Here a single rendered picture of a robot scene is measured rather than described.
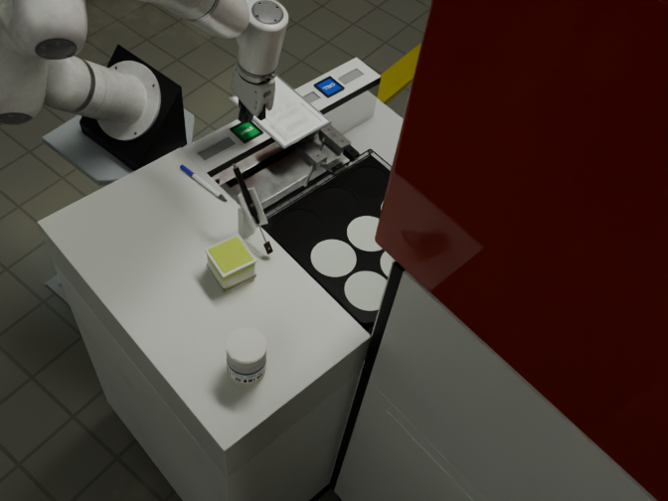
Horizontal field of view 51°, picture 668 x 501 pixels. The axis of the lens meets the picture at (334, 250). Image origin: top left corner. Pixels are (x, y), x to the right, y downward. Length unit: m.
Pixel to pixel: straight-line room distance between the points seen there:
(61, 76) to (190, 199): 0.36
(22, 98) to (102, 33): 2.15
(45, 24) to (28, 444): 1.54
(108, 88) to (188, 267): 0.46
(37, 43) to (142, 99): 0.65
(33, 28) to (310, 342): 0.70
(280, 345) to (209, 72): 2.15
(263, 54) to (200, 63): 1.96
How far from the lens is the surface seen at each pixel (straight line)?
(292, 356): 1.32
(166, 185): 1.56
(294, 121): 1.70
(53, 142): 1.90
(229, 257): 1.35
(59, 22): 1.11
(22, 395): 2.46
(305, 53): 3.45
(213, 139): 1.66
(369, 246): 1.56
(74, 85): 1.58
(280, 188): 1.66
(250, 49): 1.42
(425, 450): 1.48
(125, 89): 1.70
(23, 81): 1.41
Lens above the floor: 2.14
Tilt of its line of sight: 54 degrees down
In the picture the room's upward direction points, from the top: 9 degrees clockwise
